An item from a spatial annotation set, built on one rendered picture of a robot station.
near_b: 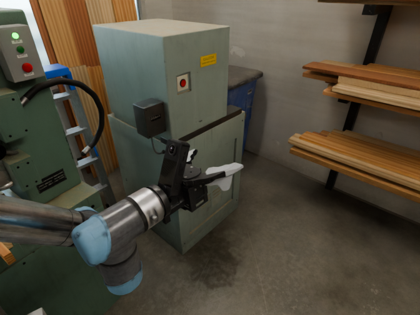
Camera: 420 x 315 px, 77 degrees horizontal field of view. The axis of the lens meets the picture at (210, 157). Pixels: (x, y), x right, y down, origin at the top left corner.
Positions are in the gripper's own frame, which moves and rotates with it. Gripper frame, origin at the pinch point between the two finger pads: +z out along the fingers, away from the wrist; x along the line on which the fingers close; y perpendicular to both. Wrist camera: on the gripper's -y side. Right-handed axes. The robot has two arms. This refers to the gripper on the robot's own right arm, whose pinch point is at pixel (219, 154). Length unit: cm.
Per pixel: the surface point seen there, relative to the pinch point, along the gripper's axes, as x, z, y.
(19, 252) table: -51, -43, 31
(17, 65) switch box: -66, -20, -23
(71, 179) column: -80, -14, 29
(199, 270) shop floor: -58, 32, 117
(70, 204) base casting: -71, -20, 34
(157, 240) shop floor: -98, 28, 111
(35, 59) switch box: -66, -14, -23
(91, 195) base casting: -70, -11, 35
